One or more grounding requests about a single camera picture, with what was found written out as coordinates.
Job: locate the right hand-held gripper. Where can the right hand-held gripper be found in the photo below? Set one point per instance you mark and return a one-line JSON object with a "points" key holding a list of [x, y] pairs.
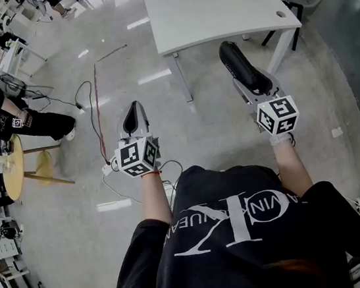
{"points": [[279, 116]]}

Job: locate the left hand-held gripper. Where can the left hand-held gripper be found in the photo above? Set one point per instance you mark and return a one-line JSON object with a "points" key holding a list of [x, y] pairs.
{"points": [[135, 158]]}

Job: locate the black glasses case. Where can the black glasses case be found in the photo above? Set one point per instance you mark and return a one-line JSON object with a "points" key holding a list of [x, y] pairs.
{"points": [[242, 64]]}

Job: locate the person's left forearm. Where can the person's left forearm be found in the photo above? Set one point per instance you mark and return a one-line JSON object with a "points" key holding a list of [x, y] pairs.
{"points": [[154, 197]]}

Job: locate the person's right forearm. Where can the person's right forearm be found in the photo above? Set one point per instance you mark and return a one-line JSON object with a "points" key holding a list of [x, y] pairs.
{"points": [[291, 167]]}

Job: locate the white power strip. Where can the white power strip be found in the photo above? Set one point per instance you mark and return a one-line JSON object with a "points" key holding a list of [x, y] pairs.
{"points": [[107, 170]]}

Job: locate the grey knit glove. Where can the grey knit glove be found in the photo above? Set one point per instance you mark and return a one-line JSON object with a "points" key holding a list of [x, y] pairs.
{"points": [[280, 139]]}

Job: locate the yellow wooden stool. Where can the yellow wooden stool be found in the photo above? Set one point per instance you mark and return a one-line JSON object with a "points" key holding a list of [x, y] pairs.
{"points": [[44, 167]]}

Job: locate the round wooden table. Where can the round wooden table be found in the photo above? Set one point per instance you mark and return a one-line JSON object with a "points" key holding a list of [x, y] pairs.
{"points": [[13, 170]]}

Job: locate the white side table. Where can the white side table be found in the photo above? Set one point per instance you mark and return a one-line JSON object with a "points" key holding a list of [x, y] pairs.
{"points": [[16, 55]]}

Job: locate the black printed T-shirt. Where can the black printed T-shirt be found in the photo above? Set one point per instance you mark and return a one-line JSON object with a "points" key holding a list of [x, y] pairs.
{"points": [[243, 264]]}

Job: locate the white drawer cabinet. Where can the white drawer cabinet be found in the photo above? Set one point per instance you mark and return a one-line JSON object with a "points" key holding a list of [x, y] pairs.
{"points": [[2, 249]]}

